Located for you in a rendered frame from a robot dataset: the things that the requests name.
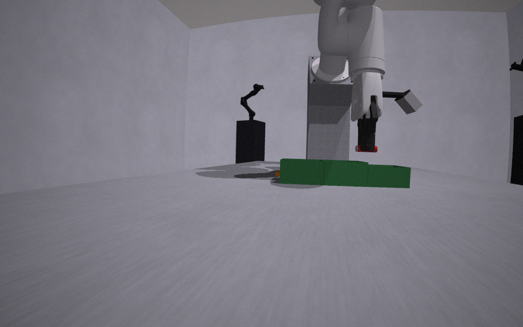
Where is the green bin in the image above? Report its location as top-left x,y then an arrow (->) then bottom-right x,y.
279,159 -> 411,188

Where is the red aa battery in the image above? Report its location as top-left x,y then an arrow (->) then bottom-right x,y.
355,145 -> 377,153

